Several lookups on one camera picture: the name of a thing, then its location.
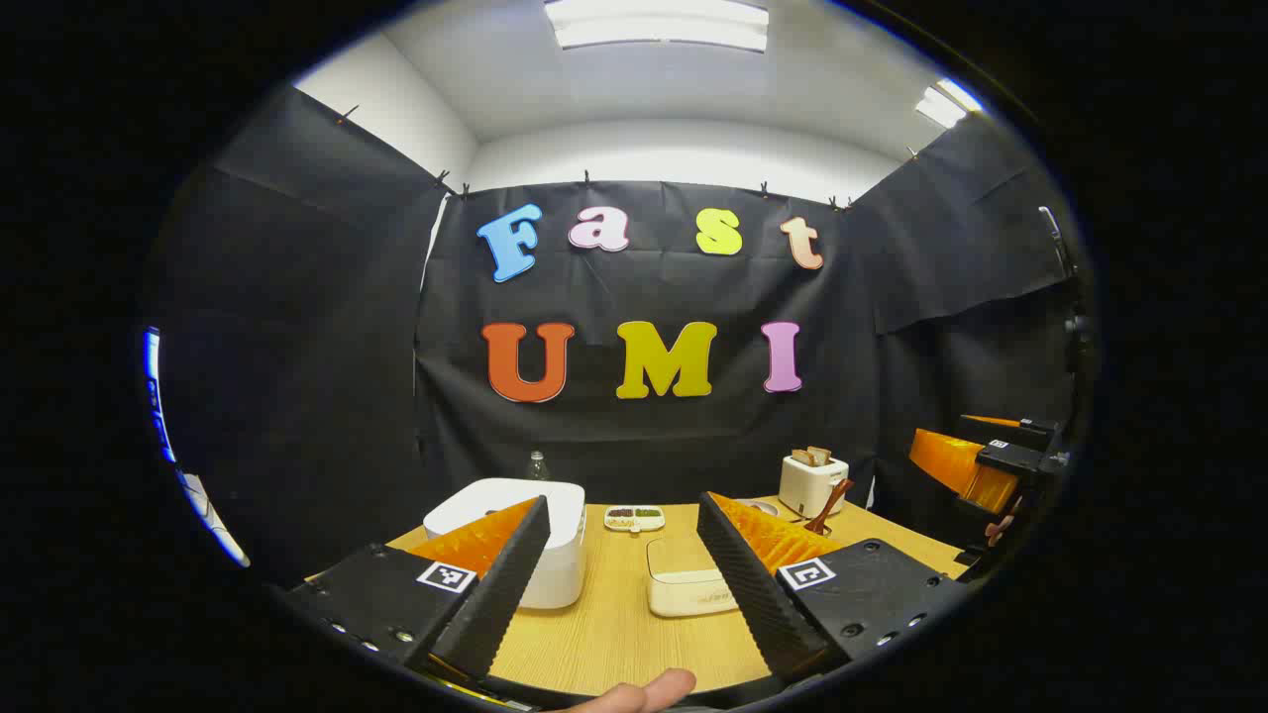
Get clear plastic container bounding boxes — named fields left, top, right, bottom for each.
left=646, top=538, right=739, bottom=619

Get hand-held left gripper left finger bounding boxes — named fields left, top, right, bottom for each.
left=282, top=495, right=552, bottom=684

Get white toaster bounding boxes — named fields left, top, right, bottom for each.
left=779, top=454, right=850, bottom=518

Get white rice cooker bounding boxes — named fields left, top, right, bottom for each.
left=423, top=478, right=587, bottom=610

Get wide ceiling light panel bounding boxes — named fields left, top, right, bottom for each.
left=543, top=0, right=770, bottom=52

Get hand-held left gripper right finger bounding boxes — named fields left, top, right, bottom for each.
left=696, top=491, right=967, bottom=684

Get small ceiling light panel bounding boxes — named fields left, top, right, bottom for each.
left=913, top=77, right=984, bottom=130

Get black backdrop cloth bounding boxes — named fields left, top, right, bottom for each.
left=158, top=84, right=1081, bottom=585

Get computer monitor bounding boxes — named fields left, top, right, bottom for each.
left=142, top=327, right=179, bottom=464

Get brown wooden spoon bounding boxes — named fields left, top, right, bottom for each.
left=804, top=478, right=855, bottom=536

